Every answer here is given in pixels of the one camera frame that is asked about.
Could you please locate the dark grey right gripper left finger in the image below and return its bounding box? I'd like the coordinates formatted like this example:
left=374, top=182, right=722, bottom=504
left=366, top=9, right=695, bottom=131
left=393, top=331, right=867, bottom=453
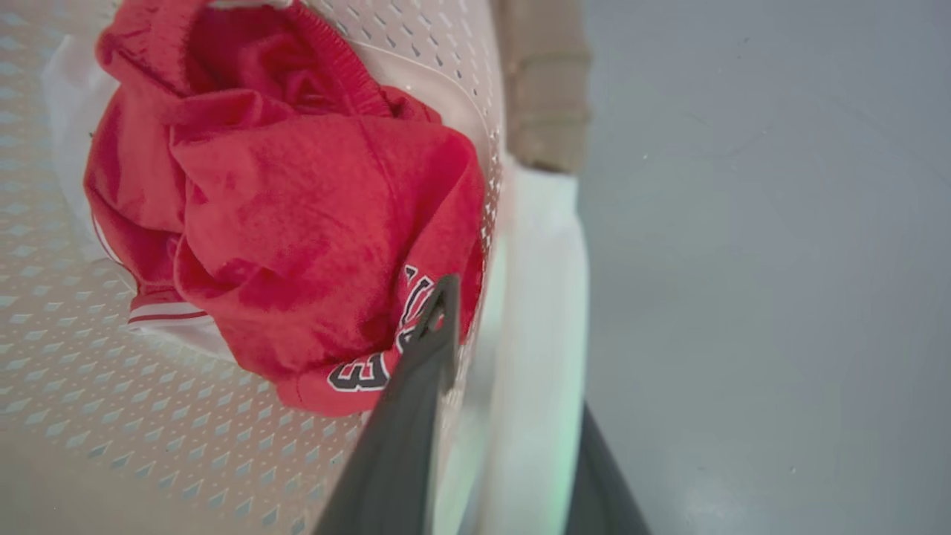
left=313, top=273, right=463, bottom=535

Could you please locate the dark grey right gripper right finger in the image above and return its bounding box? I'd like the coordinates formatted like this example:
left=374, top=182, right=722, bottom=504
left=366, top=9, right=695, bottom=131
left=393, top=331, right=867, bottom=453
left=565, top=403, right=653, bottom=535

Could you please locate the white perforated plastic laundry basket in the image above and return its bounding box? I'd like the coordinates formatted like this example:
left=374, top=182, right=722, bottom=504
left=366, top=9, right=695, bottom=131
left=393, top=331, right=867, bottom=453
left=0, top=0, right=591, bottom=535

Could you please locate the red jersey with lettering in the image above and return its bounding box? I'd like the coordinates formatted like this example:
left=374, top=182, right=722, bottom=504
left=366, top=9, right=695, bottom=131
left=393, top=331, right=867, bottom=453
left=83, top=0, right=487, bottom=418

